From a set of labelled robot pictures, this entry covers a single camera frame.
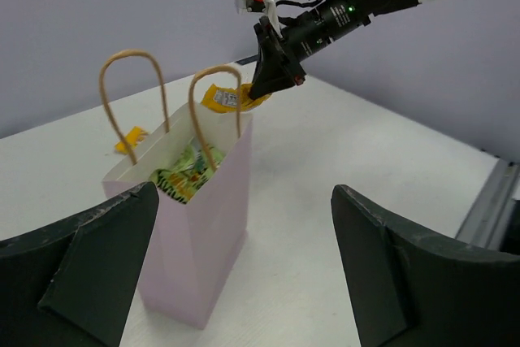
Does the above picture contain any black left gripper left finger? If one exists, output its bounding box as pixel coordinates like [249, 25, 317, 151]
[1, 182, 158, 346]

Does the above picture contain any yellow M&M packet large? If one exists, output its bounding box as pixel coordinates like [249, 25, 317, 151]
[115, 126, 149, 154]

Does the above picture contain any green Himalaya snack packet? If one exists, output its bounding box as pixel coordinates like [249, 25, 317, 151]
[149, 137, 215, 204]

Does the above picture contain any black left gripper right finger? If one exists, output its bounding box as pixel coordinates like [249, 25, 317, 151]
[331, 184, 519, 346]

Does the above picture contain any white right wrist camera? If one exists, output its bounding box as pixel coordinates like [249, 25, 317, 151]
[235, 0, 281, 36]

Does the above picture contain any yellow M&M packet small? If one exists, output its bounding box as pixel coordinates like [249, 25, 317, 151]
[201, 83, 271, 114]

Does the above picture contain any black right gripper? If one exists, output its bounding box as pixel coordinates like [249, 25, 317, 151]
[248, 0, 371, 100]

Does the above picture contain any aluminium frame rail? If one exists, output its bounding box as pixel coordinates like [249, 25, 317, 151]
[455, 159, 519, 250]

